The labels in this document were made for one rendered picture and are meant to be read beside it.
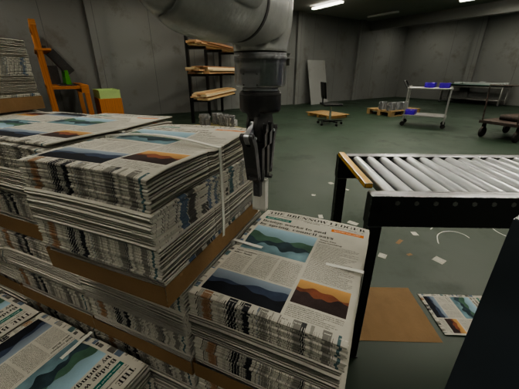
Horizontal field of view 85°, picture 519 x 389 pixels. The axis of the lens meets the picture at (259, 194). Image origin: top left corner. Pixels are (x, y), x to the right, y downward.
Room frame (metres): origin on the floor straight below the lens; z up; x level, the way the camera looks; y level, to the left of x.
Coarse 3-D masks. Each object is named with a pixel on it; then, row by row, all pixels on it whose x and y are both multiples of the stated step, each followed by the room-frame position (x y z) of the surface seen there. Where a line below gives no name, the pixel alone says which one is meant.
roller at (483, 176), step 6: (450, 162) 1.32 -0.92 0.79; (456, 162) 1.29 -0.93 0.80; (462, 168) 1.22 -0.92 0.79; (468, 168) 1.20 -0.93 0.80; (474, 168) 1.19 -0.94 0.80; (474, 174) 1.14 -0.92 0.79; (480, 174) 1.12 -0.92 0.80; (486, 174) 1.10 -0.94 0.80; (486, 180) 1.07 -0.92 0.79; (492, 180) 1.05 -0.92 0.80; (498, 180) 1.04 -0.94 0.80; (498, 186) 1.01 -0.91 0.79; (504, 186) 0.99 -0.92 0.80; (510, 186) 0.98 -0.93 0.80
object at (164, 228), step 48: (96, 144) 0.55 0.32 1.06; (144, 144) 0.55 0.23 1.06; (48, 192) 0.43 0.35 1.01; (96, 192) 0.39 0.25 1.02; (144, 192) 0.36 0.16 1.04; (192, 192) 0.44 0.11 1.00; (48, 240) 0.45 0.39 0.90; (96, 240) 0.40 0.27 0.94; (144, 240) 0.36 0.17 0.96; (192, 240) 0.43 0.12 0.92
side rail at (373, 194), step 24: (384, 192) 0.92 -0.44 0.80; (408, 192) 0.92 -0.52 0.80; (432, 192) 0.92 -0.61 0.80; (456, 192) 0.92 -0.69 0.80; (480, 192) 0.92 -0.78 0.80; (504, 192) 0.92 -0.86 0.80; (384, 216) 0.89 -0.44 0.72; (408, 216) 0.88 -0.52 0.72; (432, 216) 0.88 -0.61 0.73; (456, 216) 0.88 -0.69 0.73; (480, 216) 0.87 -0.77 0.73; (504, 216) 0.87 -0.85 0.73
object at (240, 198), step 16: (144, 128) 0.72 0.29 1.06; (160, 128) 0.72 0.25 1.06; (176, 128) 0.71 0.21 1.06; (192, 128) 0.71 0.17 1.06; (208, 128) 0.70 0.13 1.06; (224, 128) 0.70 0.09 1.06; (240, 128) 0.70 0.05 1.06; (224, 144) 0.55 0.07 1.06; (240, 144) 0.62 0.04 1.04; (240, 160) 0.62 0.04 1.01; (240, 176) 0.61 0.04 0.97; (240, 192) 0.60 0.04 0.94; (240, 208) 0.60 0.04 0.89
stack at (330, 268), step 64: (0, 256) 0.64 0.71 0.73; (256, 256) 0.50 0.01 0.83; (320, 256) 0.50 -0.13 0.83; (64, 320) 0.58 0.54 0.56; (128, 320) 0.47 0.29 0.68; (192, 320) 0.39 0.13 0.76; (256, 320) 0.34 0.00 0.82; (320, 320) 0.33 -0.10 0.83; (192, 384) 0.41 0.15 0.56; (256, 384) 0.34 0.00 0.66; (320, 384) 0.30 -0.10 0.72
